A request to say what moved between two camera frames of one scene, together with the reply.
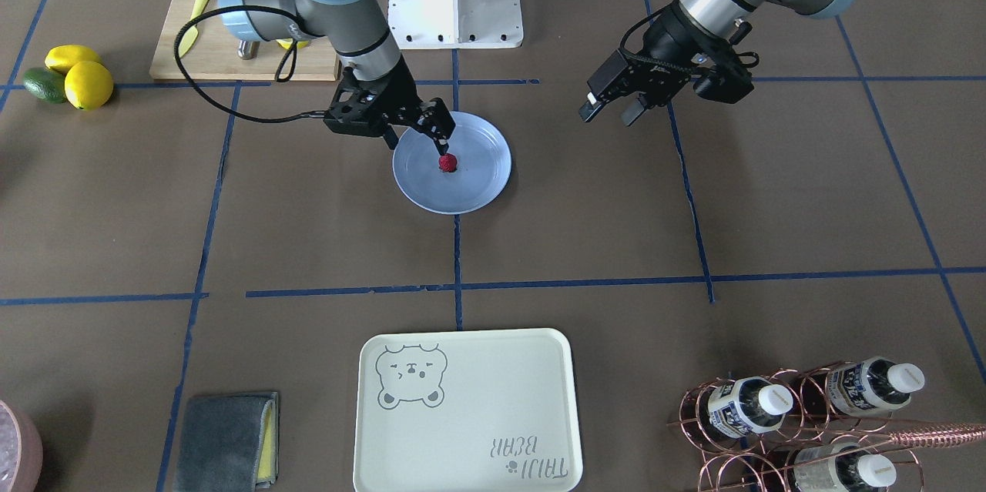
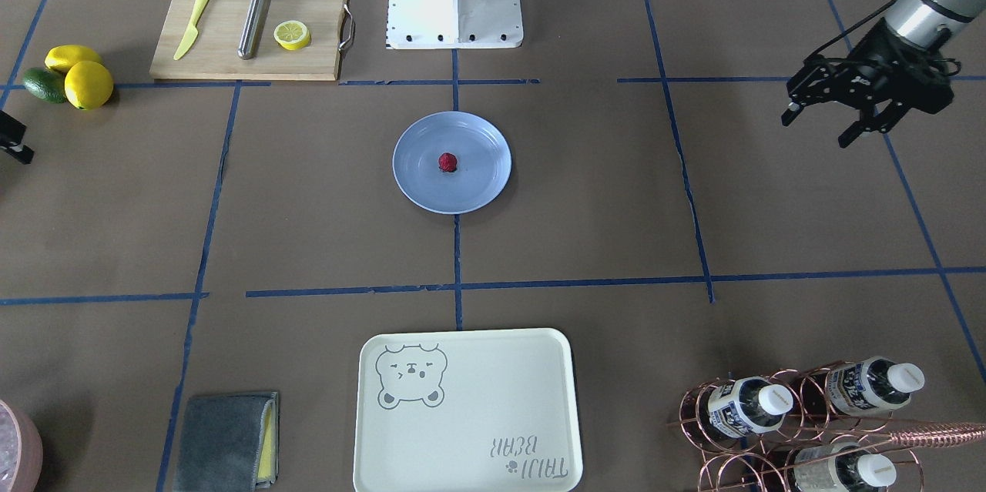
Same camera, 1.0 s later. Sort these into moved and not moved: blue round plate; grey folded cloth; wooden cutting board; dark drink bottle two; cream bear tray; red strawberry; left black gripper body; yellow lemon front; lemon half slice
Moved: left black gripper body
Not moved: cream bear tray; red strawberry; blue round plate; yellow lemon front; wooden cutting board; dark drink bottle two; grey folded cloth; lemon half slice
